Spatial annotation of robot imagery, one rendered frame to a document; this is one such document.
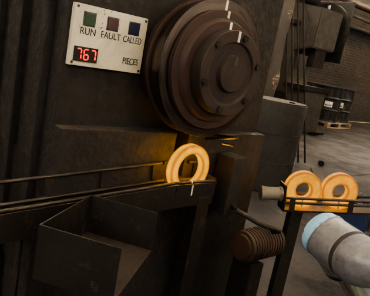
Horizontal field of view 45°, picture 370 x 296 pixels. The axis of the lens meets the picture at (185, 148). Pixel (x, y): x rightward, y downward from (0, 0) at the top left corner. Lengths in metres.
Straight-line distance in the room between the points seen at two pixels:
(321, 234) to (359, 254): 0.11
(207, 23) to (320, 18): 7.97
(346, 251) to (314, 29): 8.48
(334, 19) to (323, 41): 0.48
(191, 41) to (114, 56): 0.25
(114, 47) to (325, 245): 0.86
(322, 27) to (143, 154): 8.10
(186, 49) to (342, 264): 0.78
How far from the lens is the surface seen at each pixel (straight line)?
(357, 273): 1.04
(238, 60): 1.49
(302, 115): 4.36
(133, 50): 1.49
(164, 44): 1.40
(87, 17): 1.40
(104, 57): 1.44
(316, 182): 1.88
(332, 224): 1.11
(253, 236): 1.76
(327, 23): 9.56
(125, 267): 1.19
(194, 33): 1.44
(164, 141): 1.60
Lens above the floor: 1.15
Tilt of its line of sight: 12 degrees down
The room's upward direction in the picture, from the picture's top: 11 degrees clockwise
